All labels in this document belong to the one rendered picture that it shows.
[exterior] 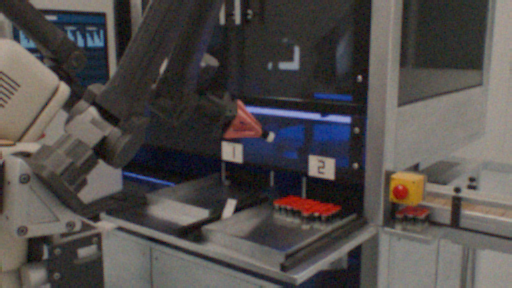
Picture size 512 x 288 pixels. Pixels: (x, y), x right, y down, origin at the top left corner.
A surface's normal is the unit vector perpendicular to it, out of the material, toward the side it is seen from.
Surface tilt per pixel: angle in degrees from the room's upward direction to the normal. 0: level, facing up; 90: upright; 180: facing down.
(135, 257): 90
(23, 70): 90
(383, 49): 90
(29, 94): 90
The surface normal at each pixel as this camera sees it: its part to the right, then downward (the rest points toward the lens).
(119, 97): -0.28, 0.19
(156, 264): -0.61, 0.15
